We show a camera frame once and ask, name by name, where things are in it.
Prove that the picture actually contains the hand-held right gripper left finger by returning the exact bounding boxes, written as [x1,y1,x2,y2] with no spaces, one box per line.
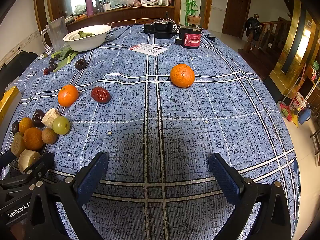
[25,152,108,240]

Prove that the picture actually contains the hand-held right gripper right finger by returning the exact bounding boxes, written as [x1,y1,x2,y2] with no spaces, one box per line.
[208,153,293,240]

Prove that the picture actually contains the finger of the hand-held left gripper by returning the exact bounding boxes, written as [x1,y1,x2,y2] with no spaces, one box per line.
[0,149,20,172]
[0,152,55,188]

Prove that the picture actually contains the white sugarcane chunk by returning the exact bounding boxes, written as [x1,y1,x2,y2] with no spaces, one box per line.
[17,149,42,174]
[41,108,61,129]

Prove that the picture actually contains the yellowish sugarcane chunk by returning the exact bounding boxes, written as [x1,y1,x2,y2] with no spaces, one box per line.
[10,132,27,157]

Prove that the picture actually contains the small orange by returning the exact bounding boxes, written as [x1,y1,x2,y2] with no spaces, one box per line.
[23,127,45,151]

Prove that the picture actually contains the small orange kumquat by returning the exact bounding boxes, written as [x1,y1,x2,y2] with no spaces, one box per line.
[18,117,35,135]

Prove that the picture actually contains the green round fruit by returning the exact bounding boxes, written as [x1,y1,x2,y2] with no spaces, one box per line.
[52,116,71,135]

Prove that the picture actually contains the yellow-rimmed white tray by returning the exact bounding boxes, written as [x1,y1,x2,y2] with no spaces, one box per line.
[0,86,23,153]

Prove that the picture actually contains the medium orange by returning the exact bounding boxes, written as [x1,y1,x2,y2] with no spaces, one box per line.
[57,84,79,107]

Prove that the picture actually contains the large orange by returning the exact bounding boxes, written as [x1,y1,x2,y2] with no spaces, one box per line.
[170,64,196,88]

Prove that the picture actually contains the brown longan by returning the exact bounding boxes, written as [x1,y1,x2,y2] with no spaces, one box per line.
[41,127,58,145]

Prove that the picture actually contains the blue plaid tablecloth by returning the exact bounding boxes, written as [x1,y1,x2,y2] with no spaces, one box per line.
[0,24,300,240]

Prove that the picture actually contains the red jujube date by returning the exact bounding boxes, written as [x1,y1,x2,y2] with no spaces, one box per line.
[90,86,111,104]

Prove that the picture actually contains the colourful box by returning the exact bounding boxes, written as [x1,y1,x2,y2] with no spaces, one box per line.
[277,101,300,128]

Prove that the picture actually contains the black sofa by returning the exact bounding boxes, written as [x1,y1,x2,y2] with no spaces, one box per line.
[0,51,39,85]

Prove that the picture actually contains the blue bucket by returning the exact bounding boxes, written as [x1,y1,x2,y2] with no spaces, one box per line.
[297,106,312,125]

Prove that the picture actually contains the green vegetable leaves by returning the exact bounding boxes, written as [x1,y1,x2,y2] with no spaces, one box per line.
[51,46,79,73]

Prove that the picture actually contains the white bowl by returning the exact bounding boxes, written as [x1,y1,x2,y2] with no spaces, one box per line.
[62,25,112,52]

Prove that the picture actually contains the clear plastic bottle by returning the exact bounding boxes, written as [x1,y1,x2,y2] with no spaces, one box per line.
[40,16,69,53]

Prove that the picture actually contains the white printed card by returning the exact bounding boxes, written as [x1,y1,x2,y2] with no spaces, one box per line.
[129,43,168,55]

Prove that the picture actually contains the red and black cylinder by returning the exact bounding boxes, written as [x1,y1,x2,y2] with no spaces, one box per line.
[179,25,203,49]

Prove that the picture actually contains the golden pillar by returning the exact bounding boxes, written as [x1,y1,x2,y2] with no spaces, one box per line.
[269,0,318,88]

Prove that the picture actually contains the wooden stair railing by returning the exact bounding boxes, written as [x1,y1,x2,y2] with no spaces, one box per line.
[244,20,293,53]

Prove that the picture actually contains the black jacket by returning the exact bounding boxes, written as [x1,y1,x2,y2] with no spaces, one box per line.
[245,14,262,42]

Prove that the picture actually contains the wooden block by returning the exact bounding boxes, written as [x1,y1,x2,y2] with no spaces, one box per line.
[187,15,202,27]

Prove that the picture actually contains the black electric device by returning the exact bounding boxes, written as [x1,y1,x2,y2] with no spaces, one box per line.
[143,17,177,39]

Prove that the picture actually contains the wooden counter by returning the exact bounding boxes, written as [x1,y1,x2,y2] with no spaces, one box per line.
[65,5,175,32]

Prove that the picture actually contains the brown wooden door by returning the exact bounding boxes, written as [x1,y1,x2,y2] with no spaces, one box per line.
[222,0,252,39]

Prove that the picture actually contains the black cable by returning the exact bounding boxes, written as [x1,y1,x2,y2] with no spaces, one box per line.
[105,26,145,42]

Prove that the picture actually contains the green bamboo wall decal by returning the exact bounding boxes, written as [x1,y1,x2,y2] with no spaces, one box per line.
[182,0,202,20]

